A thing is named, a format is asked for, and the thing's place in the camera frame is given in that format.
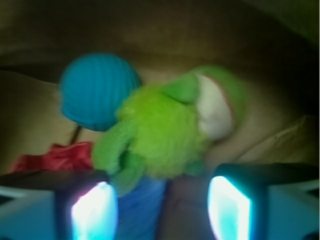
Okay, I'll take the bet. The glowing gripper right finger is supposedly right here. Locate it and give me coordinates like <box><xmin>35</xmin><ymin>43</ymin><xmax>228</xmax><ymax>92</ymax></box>
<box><xmin>207</xmin><ymin>163</ymin><xmax>320</xmax><ymax>240</ymax></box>

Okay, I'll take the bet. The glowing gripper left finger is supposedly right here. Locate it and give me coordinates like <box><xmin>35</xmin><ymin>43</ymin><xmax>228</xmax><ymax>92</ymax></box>
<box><xmin>0</xmin><ymin>170</ymin><xmax>118</xmax><ymax>240</ymax></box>

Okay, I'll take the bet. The blue sponge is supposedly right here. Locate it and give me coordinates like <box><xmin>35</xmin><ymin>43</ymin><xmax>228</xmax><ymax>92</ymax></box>
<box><xmin>115</xmin><ymin>177</ymin><xmax>167</xmax><ymax>240</ymax></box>

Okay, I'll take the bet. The crumpled red plastic bag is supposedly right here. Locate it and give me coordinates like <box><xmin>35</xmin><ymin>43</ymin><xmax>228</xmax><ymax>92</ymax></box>
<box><xmin>10</xmin><ymin>141</ymin><xmax>93</xmax><ymax>173</ymax></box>

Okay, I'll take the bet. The green plush toy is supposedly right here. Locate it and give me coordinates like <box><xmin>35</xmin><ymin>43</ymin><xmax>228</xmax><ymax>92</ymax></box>
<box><xmin>92</xmin><ymin>65</ymin><xmax>247</xmax><ymax>197</ymax></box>

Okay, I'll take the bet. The blue dimpled ball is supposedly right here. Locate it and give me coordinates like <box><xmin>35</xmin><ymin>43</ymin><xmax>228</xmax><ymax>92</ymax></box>
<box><xmin>60</xmin><ymin>53</ymin><xmax>141</xmax><ymax>132</ymax></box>

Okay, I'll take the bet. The brown paper bag bin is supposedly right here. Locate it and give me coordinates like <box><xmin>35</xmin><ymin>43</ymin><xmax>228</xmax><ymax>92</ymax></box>
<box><xmin>0</xmin><ymin>0</ymin><xmax>320</xmax><ymax>240</ymax></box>

